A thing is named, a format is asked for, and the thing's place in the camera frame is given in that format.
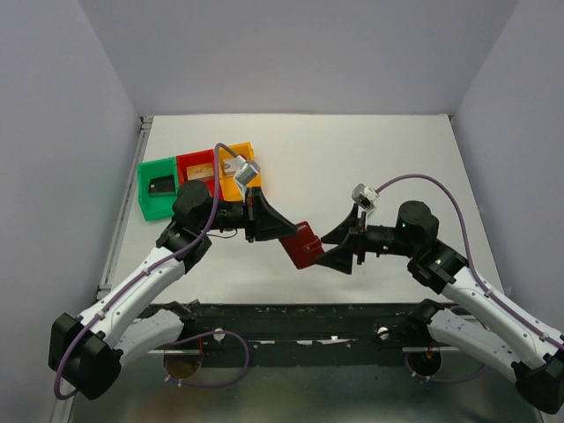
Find silver card stack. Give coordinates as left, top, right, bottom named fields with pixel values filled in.
left=222, top=157, right=241, bottom=177

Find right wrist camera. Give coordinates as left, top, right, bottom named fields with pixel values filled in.
left=352, top=183, right=379, bottom=213

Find green plastic bin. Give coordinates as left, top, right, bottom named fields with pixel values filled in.
left=137, top=157, right=179, bottom=221

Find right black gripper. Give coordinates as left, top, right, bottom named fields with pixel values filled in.
left=315, top=203, right=417, bottom=274

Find gold card stack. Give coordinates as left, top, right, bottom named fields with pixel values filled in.
left=186, top=162, right=215, bottom=182

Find aluminium frame rail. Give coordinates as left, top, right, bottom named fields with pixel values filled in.
left=95, top=115, right=154, bottom=299

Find red leather card holder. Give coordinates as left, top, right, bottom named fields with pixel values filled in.
left=279, top=221, right=324, bottom=270

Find black card stack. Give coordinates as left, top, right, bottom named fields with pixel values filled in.
left=147, top=174, right=176, bottom=197

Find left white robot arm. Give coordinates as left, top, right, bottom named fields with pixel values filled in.
left=48, top=181, right=298, bottom=400

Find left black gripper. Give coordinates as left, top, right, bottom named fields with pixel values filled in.
left=199, top=187, right=298, bottom=243

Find red plastic bin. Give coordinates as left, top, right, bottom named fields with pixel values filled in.
left=175, top=149, right=215, bottom=194

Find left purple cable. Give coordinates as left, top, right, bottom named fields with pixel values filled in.
left=53, top=142, right=251, bottom=401

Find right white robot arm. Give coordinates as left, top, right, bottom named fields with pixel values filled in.
left=315, top=201, right=563, bottom=414

